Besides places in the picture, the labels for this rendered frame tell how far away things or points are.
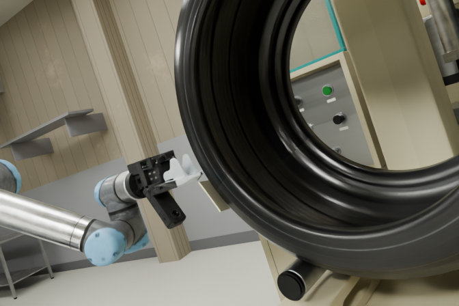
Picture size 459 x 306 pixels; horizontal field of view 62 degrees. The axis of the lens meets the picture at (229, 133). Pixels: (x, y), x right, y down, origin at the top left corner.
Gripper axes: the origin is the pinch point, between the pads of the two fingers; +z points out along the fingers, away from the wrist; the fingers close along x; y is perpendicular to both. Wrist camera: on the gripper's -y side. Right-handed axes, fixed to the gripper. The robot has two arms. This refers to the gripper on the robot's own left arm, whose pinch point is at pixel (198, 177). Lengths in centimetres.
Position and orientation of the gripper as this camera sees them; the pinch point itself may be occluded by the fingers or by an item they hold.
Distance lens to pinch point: 79.3
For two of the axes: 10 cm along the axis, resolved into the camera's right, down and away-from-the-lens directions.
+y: -3.2, -9.5, 0.0
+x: 6.1, -2.0, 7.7
